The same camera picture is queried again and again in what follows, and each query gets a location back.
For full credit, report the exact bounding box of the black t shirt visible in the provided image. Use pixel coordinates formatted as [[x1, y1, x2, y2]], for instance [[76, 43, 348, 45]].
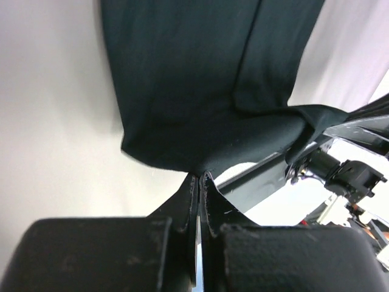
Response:
[[100, 1, 346, 175]]

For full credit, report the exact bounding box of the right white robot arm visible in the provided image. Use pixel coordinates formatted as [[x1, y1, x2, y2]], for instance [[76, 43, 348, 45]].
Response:
[[218, 96, 388, 250]]

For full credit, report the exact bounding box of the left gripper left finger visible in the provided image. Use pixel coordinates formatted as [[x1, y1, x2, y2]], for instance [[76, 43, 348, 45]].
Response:
[[1, 175, 198, 291]]

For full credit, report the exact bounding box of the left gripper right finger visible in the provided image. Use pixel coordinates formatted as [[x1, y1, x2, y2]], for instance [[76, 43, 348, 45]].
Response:
[[199, 173, 388, 291]]

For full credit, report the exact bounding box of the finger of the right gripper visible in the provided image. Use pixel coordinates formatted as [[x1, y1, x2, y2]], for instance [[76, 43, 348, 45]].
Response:
[[218, 153, 287, 213], [345, 94, 388, 134]]

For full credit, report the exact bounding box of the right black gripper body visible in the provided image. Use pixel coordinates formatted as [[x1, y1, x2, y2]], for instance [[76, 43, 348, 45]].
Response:
[[286, 121, 388, 165]]

